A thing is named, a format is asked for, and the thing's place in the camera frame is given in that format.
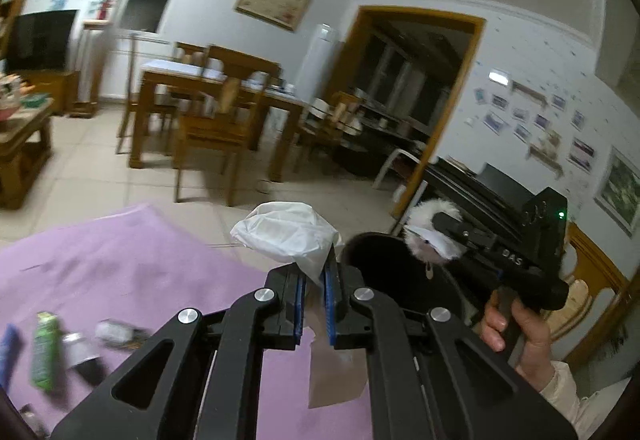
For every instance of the wooden dining table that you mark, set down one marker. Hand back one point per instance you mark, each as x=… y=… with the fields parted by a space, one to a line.
x=150 y=120

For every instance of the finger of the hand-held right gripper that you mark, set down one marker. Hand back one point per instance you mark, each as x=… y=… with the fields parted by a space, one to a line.
x=447 y=223
x=472 y=260

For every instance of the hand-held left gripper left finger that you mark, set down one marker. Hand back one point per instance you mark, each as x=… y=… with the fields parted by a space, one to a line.
x=300 y=305

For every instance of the green plastic packet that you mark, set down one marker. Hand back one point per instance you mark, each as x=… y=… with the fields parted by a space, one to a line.
x=45 y=352

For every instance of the white napkin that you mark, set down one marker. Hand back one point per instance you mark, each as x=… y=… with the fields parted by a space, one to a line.
x=285 y=230

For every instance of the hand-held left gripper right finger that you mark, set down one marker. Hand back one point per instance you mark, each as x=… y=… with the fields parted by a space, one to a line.
x=328 y=305

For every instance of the white bentwood chair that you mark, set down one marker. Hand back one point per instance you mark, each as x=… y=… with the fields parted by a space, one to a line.
x=395 y=160

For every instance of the carved wooden chair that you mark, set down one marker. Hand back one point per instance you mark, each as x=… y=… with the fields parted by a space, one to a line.
x=595 y=280

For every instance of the black digital piano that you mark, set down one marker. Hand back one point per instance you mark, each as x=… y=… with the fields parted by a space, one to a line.
x=480 y=190

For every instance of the framed landscape picture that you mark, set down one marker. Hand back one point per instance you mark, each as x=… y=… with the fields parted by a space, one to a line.
x=620 y=190

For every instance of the dark low cabinet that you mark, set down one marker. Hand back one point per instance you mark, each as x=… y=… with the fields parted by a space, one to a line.
x=380 y=145

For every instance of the black television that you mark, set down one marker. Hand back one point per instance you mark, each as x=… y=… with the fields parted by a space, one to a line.
x=42 y=40

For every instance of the white fluffy pompom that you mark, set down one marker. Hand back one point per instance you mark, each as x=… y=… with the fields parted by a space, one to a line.
x=425 y=220

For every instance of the wooden television cabinet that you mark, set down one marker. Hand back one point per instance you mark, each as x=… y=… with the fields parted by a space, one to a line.
x=55 y=87

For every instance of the green flat box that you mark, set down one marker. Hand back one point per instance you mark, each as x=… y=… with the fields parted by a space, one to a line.
x=36 y=101

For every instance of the blue plastic wrapper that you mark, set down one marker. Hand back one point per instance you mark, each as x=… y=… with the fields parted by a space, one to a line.
x=9 y=360

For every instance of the person's right hand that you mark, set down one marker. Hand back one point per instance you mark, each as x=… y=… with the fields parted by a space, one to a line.
x=530 y=345

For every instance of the purple tablecloth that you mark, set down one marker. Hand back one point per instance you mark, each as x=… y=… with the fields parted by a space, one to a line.
x=150 y=260

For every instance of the small silver snack wrapper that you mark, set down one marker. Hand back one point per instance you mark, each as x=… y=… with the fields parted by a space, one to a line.
x=117 y=333

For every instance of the wooden coffee table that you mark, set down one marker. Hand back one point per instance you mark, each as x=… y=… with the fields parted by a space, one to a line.
x=20 y=155

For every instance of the wide framed picture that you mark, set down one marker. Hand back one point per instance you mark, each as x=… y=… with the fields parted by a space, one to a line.
x=272 y=0

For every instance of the group of wall photos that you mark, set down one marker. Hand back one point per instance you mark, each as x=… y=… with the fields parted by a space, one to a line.
x=535 y=122

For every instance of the person's right forearm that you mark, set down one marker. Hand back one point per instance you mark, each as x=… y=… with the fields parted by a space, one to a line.
x=585 y=405

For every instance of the wooden door frame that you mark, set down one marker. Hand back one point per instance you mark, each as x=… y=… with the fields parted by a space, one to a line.
x=472 y=50

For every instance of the white dining tablecloth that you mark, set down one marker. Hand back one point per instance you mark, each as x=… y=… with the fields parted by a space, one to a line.
x=165 y=67

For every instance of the black trash bin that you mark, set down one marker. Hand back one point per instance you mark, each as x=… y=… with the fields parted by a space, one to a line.
x=390 y=280

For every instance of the wooden dining chair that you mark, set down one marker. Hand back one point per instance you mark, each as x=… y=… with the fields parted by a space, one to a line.
x=131 y=85
x=187 y=52
x=215 y=130
x=325 y=130

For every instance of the red vase with flowers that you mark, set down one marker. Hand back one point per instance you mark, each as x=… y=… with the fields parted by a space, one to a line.
x=105 y=7

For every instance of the white floor air conditioner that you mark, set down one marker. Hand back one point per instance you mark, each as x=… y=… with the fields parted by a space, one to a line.
x=315 y=65

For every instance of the tall wooden plant stand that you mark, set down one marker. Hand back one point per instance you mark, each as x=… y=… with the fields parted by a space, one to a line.
x=92 y=70

